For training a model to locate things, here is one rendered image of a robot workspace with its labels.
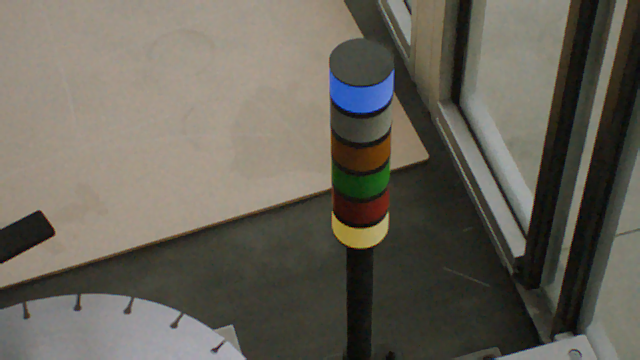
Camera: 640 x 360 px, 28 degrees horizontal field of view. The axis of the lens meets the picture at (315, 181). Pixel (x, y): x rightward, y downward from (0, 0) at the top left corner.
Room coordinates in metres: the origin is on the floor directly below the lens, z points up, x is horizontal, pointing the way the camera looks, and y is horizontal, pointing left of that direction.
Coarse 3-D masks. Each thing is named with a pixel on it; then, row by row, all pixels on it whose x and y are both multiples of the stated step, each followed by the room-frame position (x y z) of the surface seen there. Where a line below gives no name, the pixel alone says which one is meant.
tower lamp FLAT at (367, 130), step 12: (336, 108) 0.59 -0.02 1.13; (384, 108) 0.59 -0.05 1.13; (336, 120) 0.59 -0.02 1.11; (348, 120) 0.58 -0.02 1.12; (360, 120) 0.58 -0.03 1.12; (372, 120) 0.58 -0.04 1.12; (384, 120) 0.59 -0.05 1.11; (336, 132) 0.59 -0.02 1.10; (348, 132) 0.58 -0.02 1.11; (360, 132) 0.58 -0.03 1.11; (372, 132) 0.58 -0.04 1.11; (384, 132) 0.59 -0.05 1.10; (360, 144) 0.58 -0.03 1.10
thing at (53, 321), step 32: (0, 320) 0.54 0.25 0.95; (32, 320) 0.54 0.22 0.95; (64, 320) 0.54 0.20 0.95; (96, 320) 0.54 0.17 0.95; (128, 320) 0.53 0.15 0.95; (160, 320) 0.53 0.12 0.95; (192, 320) 0.53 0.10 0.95; (0, 352) 0.51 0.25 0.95; (32, 352) 0.51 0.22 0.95; (64, 352) 0.51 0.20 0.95; (96, 352) 0.51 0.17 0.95; (128, 352) 0.51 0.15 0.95; (160, 352) 0.50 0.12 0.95; (192, 352) 0.50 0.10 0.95; (224, 352) 0.50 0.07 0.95
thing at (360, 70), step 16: (336, 48) 0.62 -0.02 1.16; (352, 48) 0.62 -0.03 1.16; (368, 48) 0.61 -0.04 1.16; (384, 48) 0.61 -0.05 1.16; (336, 64) 0.60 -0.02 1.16; (352, 64) 0.60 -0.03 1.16; (368, 64) 0.60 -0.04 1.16; (384, 64) 0.60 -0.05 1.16; (336, 80) 0.59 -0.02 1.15; (352, 80) 0.59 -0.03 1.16; (368, 80) 0.58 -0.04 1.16; (384, 80) 0.59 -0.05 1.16; (336, 96) 0.59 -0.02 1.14; (352, 96) 0.58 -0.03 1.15; (368, 96) 0.58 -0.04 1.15; (384, 96) 0.59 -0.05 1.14; (352, 112) 0.58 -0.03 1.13; (368, 112) 0.58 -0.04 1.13
